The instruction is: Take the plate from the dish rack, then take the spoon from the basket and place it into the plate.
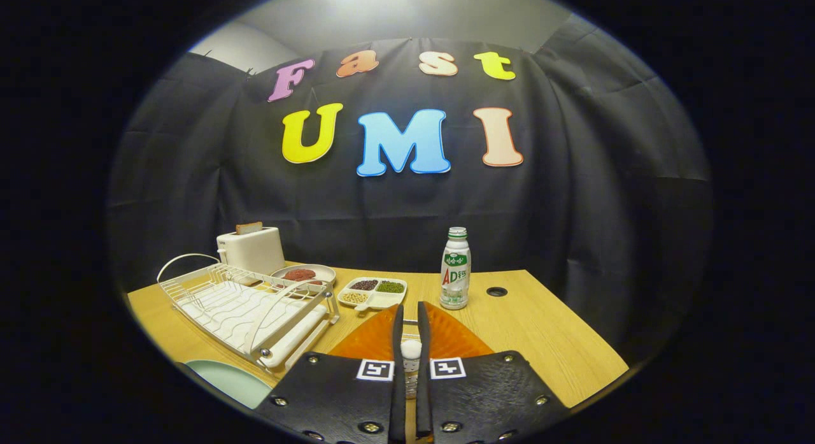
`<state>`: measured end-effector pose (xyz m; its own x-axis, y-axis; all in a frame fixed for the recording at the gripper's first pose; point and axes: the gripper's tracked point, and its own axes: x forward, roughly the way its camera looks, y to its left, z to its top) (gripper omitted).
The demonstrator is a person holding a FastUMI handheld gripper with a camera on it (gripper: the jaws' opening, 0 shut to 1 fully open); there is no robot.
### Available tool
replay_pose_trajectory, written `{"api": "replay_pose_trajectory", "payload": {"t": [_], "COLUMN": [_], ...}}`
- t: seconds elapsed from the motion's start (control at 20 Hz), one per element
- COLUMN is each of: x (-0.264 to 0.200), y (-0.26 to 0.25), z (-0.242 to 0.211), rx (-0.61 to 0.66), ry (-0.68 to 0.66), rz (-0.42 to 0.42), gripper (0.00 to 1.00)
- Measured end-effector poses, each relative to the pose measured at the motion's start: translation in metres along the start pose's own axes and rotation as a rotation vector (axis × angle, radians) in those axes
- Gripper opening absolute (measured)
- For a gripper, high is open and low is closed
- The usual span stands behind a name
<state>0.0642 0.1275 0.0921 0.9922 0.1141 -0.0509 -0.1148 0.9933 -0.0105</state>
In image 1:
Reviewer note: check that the pale green plate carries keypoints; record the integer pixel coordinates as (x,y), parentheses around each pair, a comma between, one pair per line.
(235,380)

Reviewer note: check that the beige round plate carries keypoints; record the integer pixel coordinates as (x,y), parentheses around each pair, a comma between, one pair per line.
(323,275)

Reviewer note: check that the red meat piece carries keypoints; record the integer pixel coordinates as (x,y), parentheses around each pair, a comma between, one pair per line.
(299,274)

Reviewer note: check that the white green drink bottle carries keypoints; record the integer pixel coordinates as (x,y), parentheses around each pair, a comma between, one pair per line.
(455,278)

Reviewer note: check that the toast bread slice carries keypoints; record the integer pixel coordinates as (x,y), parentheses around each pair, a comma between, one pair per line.
(248,228)

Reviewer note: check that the white drip tray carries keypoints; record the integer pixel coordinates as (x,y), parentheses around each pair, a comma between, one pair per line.
(293,345)

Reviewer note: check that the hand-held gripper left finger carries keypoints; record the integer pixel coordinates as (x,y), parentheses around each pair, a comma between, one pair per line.
(398,380)

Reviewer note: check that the white toaster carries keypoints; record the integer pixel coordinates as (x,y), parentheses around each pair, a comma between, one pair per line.
(255,250)

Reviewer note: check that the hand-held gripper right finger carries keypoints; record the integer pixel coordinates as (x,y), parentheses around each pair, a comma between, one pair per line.
(424,380)

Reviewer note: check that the white sectioned bean tray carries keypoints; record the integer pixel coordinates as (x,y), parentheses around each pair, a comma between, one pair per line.
(382,300)

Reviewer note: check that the black backdrop cloth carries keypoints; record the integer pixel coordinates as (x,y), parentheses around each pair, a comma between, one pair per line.
(573,208)

